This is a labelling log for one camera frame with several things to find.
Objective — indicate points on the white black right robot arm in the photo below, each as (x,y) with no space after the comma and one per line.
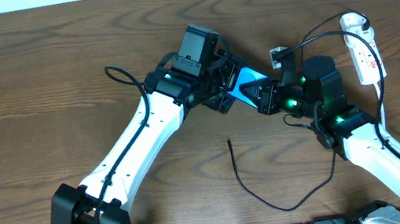
(317,93)

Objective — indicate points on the white USB charger adapter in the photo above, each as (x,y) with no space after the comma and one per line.
(357,24)

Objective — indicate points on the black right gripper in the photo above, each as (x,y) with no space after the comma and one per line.
(268,96)

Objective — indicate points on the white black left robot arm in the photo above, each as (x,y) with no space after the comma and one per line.
(107,194)

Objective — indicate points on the white power strip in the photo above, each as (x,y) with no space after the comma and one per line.
(363,60)

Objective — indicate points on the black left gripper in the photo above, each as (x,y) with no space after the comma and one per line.
(225,84)

